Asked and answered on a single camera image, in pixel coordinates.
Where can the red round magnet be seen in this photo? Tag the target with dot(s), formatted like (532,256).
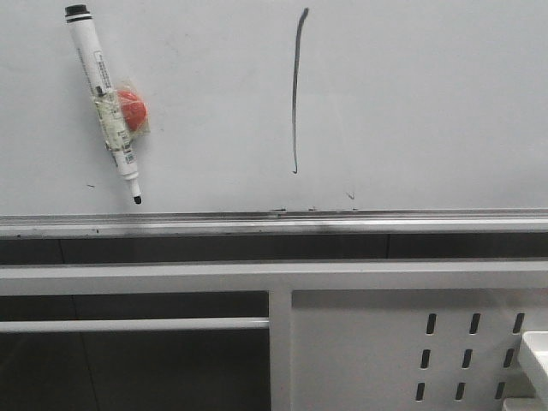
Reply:
(133,109)

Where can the white whiteboard marker pen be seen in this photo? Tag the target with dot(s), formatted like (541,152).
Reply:
(104,95)

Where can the white whiteboard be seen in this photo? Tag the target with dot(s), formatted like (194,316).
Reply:
(281,117)

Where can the white plastic bin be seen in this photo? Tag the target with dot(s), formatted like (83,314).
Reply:
(532,358)

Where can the white metal rack frame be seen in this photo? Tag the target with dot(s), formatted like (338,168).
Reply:
(362,335)

